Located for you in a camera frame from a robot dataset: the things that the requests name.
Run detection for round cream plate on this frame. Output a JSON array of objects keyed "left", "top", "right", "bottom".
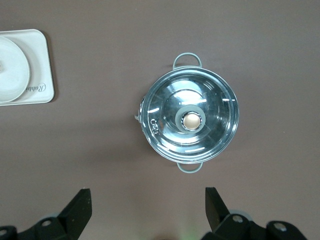
[{"left": 0, "top": 36, "right": 31, "bottom": 103}]

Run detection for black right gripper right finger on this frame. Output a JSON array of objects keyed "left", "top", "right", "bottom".
[{"left": 202, "top": 187, "right": 307, "bottom": 240}]

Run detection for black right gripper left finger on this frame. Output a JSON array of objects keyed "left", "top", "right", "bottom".
[{"left": 0, "top": 188, "right": 93, "bottom": 240}]

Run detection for cream rabbit print tray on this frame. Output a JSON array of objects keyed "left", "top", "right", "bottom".
[{"left": 0, "top": 28, "right": 55, "bottom": 107}]

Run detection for glass pot lid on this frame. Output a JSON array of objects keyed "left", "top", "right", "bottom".
[{"left": 139, "top": 66, "right": 240, "bottom": 163}]

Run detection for brown table cover mat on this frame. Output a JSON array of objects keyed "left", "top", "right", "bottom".
[{"left": 0, "top": 0, "right": 320, "bottom": 240}]

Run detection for pale green cooking pot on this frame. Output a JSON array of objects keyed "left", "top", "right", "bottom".
[{"left": 133, "top": 51, "right": 240, "bottom": 175}]

